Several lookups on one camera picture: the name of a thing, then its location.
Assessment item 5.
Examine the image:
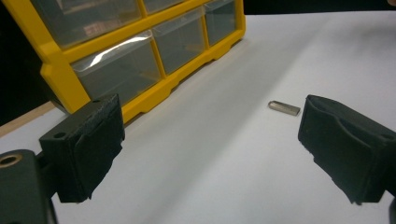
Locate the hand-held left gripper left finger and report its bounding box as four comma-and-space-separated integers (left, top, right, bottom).
39, 93, 126, 203

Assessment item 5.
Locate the clear plastic organizer drawer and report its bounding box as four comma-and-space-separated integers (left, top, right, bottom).
204, 0, 237, 47

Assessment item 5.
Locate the small silver flash drive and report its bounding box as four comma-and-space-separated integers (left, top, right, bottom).
267, 100, 302, 117

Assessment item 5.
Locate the grid of clear drawers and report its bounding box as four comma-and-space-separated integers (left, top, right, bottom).
30, 0, 208, 107

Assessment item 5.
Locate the yellow and black organizer cabinet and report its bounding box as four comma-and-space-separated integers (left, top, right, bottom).
3, 0, 247, 124

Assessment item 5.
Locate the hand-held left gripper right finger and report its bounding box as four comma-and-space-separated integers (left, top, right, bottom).
297, 94, 396, 205

